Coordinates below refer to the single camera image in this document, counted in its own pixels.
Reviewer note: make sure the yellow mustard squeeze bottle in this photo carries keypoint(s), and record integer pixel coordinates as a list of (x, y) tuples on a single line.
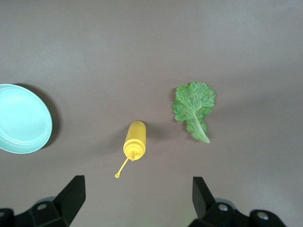
[(136, 136)]

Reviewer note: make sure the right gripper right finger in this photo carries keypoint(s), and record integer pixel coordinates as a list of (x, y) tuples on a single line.
[(213, 212)]

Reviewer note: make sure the green lettuce leaf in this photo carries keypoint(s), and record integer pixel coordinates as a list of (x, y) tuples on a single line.
[(193, 101)]

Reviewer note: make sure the mint green plate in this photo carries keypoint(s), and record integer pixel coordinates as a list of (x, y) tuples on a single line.
[(20, 118)]

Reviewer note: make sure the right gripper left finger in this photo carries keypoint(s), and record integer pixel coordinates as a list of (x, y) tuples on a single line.
[(59, 208)]

